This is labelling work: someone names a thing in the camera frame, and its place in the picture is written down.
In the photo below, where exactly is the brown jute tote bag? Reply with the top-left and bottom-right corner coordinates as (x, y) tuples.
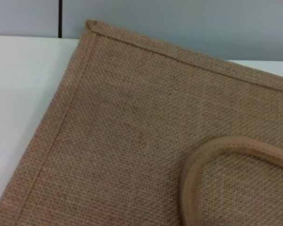
(0, 19), (283, 226)

